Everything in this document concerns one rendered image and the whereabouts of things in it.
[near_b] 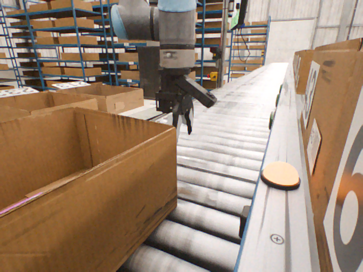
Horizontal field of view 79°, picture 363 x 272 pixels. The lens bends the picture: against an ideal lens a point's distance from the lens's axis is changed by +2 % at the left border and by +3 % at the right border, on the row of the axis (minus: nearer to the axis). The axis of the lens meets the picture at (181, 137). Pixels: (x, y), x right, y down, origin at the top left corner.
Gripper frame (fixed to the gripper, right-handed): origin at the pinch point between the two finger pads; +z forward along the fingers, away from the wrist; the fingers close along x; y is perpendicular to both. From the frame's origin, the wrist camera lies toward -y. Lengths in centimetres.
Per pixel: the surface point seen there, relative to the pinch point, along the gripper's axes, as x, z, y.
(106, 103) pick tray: -22, -1, 51
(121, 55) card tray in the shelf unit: -164, -21, 158
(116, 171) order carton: 36.4, -10.2, -7.4
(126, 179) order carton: 34.9, -8.2, -7.6
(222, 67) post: -141, -12, 28
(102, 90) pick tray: -51, -1, 82
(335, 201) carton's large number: 38, -14, -29
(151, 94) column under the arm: -70, 2, 56
